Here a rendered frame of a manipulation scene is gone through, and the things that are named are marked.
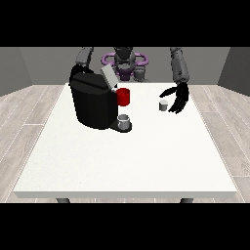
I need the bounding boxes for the red pod holder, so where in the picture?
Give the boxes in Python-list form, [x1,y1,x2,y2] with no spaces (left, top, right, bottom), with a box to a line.
[115,87,131,107]

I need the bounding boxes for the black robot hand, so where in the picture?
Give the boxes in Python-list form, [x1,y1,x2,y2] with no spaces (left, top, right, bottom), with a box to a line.
[158,81,190,115]
[68,63,96,79]

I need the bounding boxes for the grey robot trunk purple rings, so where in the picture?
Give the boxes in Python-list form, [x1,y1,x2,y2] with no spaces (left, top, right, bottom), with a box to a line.
[101,47,151,83]

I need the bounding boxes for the small grey coffee pod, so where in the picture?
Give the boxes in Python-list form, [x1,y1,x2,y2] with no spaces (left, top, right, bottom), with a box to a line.
[158,100,169,112]

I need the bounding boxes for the black coffee machine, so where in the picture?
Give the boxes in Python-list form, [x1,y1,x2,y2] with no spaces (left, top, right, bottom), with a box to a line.
[68,71,133,134]

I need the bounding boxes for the small grey cup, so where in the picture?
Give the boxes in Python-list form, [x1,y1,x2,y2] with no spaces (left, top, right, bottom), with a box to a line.
[117,113,132,130]

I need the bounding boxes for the pale grey machine lid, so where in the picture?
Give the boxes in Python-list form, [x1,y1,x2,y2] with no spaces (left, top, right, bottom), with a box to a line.
[100,63,119,90]

